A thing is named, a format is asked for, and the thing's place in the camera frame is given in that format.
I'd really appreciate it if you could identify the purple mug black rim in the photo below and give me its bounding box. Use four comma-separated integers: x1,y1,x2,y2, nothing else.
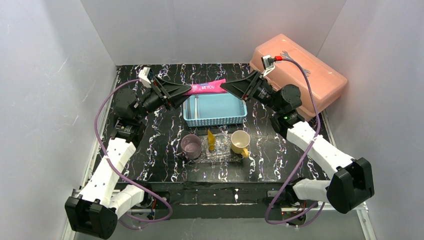
181,134,202,160

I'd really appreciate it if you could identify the pink toothpaste tube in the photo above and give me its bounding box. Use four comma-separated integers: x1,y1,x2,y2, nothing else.
184,78,227,96

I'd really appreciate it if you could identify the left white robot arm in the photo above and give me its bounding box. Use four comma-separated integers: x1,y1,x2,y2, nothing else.
64,76,192,240

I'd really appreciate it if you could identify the yellow toothpaste tube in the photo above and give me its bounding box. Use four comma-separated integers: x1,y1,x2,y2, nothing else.
207,130,216,151

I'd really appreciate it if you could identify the clear glass tray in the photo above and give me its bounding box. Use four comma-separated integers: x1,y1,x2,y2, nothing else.
194,133,244,163

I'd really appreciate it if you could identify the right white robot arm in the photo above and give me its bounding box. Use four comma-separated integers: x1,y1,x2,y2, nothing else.
221,71,375,214

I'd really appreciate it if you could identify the aluminium rail frame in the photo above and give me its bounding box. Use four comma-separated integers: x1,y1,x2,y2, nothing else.
61,187,379,240

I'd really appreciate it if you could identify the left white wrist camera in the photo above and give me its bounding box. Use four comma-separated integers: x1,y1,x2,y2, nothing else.
138,66,155,88

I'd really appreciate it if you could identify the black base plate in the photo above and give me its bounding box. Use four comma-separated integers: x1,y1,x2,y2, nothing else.
146,181,283,220

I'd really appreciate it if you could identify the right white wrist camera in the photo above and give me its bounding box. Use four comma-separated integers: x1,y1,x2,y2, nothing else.
261,55,283,77

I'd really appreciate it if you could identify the yellow mug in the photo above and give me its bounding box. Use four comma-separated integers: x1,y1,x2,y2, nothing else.
230,130,251,158

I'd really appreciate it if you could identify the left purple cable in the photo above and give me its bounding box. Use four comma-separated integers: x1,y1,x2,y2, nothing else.
94,78,174,231

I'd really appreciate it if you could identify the silver wrench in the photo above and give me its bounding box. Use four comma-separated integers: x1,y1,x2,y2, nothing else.
280,50,311,77

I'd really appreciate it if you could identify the pink plastic toolbox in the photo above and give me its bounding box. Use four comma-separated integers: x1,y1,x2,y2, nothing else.
249,34,348,121

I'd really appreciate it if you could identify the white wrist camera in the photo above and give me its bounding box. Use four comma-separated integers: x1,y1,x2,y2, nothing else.
138,66,155,88
261,55,283,77

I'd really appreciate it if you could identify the white toothbrush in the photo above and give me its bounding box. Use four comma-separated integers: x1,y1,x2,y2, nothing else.
194,94,199,120

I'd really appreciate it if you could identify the blue plastic basket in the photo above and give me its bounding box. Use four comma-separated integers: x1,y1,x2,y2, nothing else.
182,93,248,128

